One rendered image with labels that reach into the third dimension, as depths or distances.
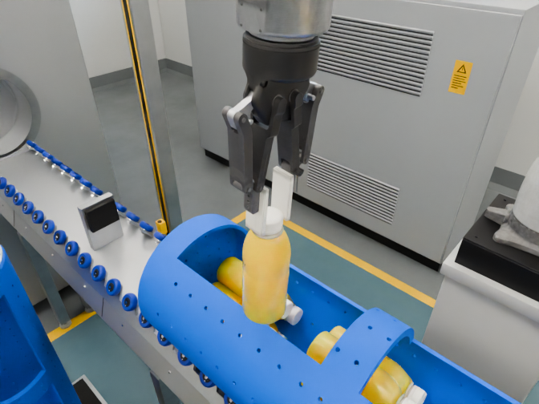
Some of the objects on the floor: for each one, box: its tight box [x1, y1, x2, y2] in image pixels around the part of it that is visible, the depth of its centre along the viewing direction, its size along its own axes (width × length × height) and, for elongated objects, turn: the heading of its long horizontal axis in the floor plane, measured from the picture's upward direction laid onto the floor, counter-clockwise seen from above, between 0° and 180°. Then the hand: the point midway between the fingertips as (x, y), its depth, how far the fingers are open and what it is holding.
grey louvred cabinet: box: [184, 0, 539, 272], centre depth 274 cm, size 54×215×145 cm, turn 48°
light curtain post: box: [120, 0, 183, 236], centre depth 159 cm, size 6×6×170 cm
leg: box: [17, 232, 71, 329], centre depth 196 cm, size 6×6×63 cm
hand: (269, 202), depth 51 cm, fingers closed on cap, 4 cm apart
